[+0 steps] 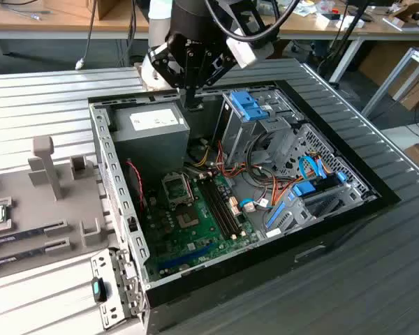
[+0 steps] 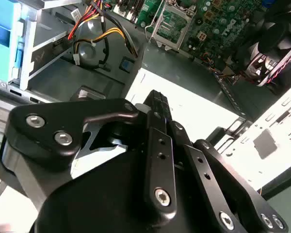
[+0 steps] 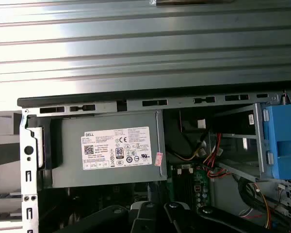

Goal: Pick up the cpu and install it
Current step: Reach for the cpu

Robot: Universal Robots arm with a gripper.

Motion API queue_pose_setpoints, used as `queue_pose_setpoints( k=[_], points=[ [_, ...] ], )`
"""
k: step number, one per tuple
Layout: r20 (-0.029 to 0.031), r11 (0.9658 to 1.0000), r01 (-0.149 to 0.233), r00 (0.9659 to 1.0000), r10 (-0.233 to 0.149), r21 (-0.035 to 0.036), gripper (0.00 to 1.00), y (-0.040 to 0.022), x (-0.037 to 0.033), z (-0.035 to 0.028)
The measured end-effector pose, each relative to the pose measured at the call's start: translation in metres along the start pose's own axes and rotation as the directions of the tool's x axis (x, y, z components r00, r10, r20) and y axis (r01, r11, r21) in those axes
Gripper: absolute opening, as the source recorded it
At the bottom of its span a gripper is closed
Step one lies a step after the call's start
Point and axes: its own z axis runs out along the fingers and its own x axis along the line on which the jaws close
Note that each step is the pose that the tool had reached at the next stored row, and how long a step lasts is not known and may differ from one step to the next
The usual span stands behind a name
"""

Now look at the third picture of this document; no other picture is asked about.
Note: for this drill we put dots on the grey Dell power supply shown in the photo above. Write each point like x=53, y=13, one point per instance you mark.
x=68, y=150

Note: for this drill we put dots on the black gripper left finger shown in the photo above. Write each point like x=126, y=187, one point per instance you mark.
x=145, y=218

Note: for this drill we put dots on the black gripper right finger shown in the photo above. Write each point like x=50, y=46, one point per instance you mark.
x=177, y=218

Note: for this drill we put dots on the green motherboard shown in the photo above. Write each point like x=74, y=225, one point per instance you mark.
x=202, y=184

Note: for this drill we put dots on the black PC case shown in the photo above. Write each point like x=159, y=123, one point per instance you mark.
x=87, y=98

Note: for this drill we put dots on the grey metal disk bay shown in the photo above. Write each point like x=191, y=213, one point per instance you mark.
x=259, y=145

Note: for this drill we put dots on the blue disk carrier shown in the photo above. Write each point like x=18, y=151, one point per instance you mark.
x=281, y=136

